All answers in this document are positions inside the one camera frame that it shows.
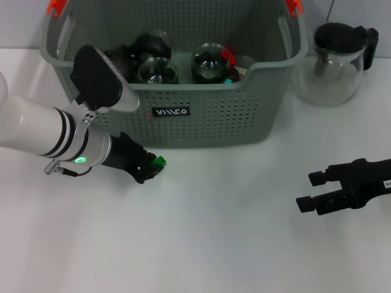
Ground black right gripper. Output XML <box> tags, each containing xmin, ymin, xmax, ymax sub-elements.
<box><xmin>295</xmin><ymin>157</ymin><xmax>391</xmax><ymax>216</ymax></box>

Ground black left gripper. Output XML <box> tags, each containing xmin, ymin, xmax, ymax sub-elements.
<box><xmin>100</xmin><ymin>131</ymin><xmax>163</xmax><ymax>184</ymax></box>

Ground green brick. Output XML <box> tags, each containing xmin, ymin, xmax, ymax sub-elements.
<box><xmin>152</xmin><ymin>155</ymin><xmax>167</xmax><ymax>172</ymax></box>

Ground glass teacup with black base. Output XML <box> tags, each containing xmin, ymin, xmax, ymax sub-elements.
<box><xmin>128</xmin><ymin>29</ymin><xmax>174</xmax><ymax>67</ymax></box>
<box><xmin>222</xmin><ymin>67</ymin><xmax>244</xmax><ymax>84</ymax></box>
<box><xmin>191</xmin><ymin>43</ymin><xmax>230</xmax><ymax>84</ymax></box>
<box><xmin>137</xmin><ymin>57</ymin><xmax>180</xmax><ymax>85</ymax></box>

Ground orange-red slope brick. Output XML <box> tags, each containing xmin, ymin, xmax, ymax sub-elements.
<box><xmin>220</xmin><ymin>49</ymin><xmax>236</xmax><ymax>67</ymax></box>

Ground grey perforated storage bin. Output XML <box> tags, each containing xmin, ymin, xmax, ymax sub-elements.
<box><xmin>39</xmin><ymin>0</ymin><xmax>308</xmax><ymax>150</ymax></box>

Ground glass teapot with black lid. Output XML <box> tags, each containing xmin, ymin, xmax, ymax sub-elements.
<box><xmin>291</xmin><ymin>21</ymin><xmax>379</xmax><ymax>106</ymax></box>

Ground dark clay teapot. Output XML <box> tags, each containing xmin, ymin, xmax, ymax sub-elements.
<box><xmin>103</xmin><ymin>45</ymin><xmax>135</xmax><ymax>84</ymax></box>

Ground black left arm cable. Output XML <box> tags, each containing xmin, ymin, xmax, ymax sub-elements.
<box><xmin>44</xmin><ymin>160</ymin><xmax>93</xmax><ymax>178</ymax></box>

